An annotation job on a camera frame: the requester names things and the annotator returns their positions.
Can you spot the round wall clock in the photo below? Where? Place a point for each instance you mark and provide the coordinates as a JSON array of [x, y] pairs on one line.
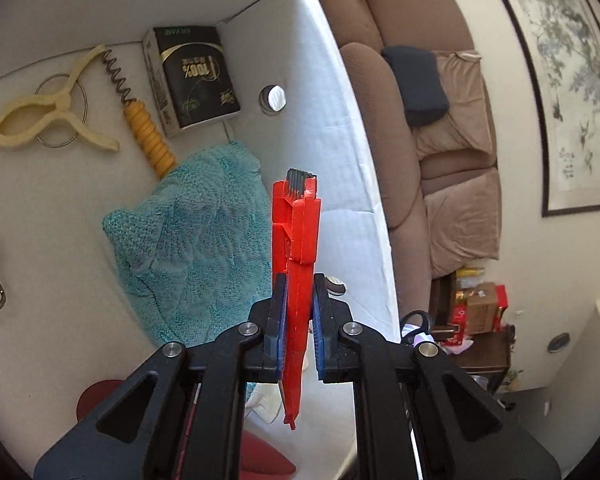
[[558, 343]]

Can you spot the black tissue pack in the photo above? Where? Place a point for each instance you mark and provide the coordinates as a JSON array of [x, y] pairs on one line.
[[200, 80]]

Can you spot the dark wooden side table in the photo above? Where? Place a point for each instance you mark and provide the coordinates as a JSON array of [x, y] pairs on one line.
[[485, 357]]

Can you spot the red white box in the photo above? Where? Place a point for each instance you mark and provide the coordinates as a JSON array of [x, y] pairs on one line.
[[455, 325]]

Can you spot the framed wall painting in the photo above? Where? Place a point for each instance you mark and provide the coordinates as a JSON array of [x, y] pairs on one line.
[[565, 85]]

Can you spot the brown cardboard box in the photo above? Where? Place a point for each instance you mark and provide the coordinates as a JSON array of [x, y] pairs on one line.
[[481, 307]]

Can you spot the cream plastic clothespin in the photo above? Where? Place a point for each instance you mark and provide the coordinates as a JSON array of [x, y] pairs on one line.
[[50, 107]]

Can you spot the yellow bottle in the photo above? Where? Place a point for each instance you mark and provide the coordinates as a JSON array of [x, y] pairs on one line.
[[470, 273]]

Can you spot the teal towel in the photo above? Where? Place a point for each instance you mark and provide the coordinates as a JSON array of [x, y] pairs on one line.
[[195, 240]]

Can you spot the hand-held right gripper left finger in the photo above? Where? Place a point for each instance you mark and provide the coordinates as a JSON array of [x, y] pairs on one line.
[[280, 332]]

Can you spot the white cardboard box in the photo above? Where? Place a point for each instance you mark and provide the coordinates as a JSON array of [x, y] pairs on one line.
[[55, 240]]

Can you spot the tan cushion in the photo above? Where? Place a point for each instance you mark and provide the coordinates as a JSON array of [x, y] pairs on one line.
[[462, 220], [455, 105]]

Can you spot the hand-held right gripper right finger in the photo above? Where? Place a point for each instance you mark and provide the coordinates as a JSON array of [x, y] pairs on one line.
[[320, 332]]

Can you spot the dark blue cushion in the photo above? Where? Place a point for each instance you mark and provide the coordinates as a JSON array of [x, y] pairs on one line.
[[417, 85]]

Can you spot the brown sofa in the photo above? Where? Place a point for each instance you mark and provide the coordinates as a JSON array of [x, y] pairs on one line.
[[370, 110]]

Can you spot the red plastic grater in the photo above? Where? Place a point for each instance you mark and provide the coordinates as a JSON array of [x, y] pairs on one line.
[[297, 230]]

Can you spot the dark red bag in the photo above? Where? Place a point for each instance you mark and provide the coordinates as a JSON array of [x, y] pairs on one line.
[[100, 400]]

